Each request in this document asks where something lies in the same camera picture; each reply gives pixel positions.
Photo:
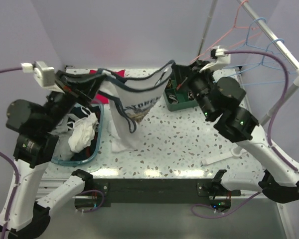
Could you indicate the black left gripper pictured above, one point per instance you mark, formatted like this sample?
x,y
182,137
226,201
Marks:
x,y
83,86

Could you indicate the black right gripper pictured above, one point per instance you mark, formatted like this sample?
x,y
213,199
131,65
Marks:
x,y
191,72

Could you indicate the white graphic tank top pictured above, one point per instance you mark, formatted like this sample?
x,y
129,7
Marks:
x,y
130,100

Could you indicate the blue wire hanger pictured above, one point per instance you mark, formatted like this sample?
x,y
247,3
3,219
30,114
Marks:
x,y
251,37
239,71

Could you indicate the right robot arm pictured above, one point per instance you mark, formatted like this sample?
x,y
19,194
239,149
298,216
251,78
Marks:
x,y
220,101

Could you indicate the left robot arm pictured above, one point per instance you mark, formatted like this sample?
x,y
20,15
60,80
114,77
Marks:
x,y
23,215

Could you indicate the red folded cloth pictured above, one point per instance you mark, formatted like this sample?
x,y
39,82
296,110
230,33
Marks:
x,y
102,99

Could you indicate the green compartment tray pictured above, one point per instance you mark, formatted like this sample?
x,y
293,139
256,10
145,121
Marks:
x,y
178,99

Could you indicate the white cloth in basket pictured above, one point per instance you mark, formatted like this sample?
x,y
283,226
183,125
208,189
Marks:
x,y
83,133

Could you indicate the blue laundry basket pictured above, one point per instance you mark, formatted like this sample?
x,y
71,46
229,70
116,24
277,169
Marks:
x,y
62,154

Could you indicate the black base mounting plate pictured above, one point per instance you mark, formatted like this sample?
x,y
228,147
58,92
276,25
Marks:
x,y
157,191

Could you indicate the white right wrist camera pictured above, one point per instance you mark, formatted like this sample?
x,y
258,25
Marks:
x,y
220,57

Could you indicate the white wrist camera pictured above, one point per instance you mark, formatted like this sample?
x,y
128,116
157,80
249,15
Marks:
x,y
220,57
43,74

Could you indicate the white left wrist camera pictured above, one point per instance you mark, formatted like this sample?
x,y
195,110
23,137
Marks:
x,y
43,74

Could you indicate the blue wire hanger on rail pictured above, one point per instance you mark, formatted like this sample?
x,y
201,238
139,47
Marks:
x,y
251,37

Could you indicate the pink wire hanger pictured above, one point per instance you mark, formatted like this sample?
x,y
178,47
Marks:
x,y
230,30

